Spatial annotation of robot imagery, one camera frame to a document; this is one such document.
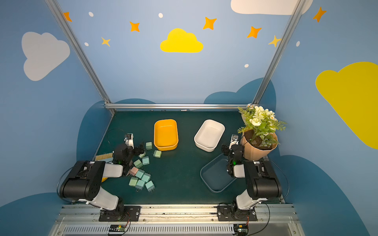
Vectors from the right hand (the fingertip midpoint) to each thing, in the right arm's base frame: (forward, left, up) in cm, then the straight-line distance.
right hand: (234, 141), depth 95 cm
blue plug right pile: (-25, +53, -5) cm, 59 cm away
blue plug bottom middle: (-30, +56, -5) cm, 64 cm away
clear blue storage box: (-20, +13, -6) cm, 25 cm away
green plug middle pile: (-17, +61, -5) cm, 64 cm away
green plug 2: (-9, +50, -6) cm, 51 cm away
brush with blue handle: (-14, +83, -6) cm, 84 cm away
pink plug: (-22, +61, -4) cm, 65 cm away
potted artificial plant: (-2, -12, +11) cm, 16 cm away
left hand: (-4, +65, +1) cm, 65 cm away
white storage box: (+10, +16, -8) cm, 21 cm away
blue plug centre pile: (-23, +58, -5) cm, 62 cm away
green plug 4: (-28, +61, -6) cm, 67 cm away
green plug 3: (-14, +57, -6) cm, 59 cm away
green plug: (-4, +57, -5) cm, 58 cm away
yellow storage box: (+7, +48, -6) cm, 49 cm away
